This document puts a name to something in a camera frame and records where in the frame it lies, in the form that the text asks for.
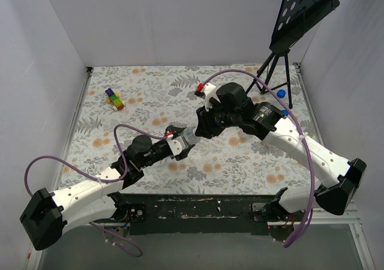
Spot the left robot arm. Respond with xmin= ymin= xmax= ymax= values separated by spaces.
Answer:
xmin=20 ymin=126 xmax=200 ymax=251

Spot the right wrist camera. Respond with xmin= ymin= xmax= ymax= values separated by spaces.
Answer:
xmin=194 ymin=83 xmax=219 ymax=112

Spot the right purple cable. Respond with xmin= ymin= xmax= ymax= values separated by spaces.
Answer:
xmin=202 ymin=68 xmax=316 ymax=248

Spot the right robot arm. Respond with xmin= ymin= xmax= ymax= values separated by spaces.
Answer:
xmin=195 ymin=82 xmax=367 ymax=215

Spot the clear bottle silver label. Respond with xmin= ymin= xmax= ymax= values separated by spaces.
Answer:
xmin=180 ymin=127 xmax=200 ymax=146

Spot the black base beam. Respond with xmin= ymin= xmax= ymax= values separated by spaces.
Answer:
xmin=120 ymin=194 xmax=280 ymax=235

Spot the black music stand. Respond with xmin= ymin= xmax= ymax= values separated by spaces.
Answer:
xmin=257 ymin=0 xmax=340 ymax=109

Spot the multicolour toy brick stack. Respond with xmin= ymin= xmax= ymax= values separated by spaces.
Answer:
xmin=105 ymin=88 xmax=125 ymax=111

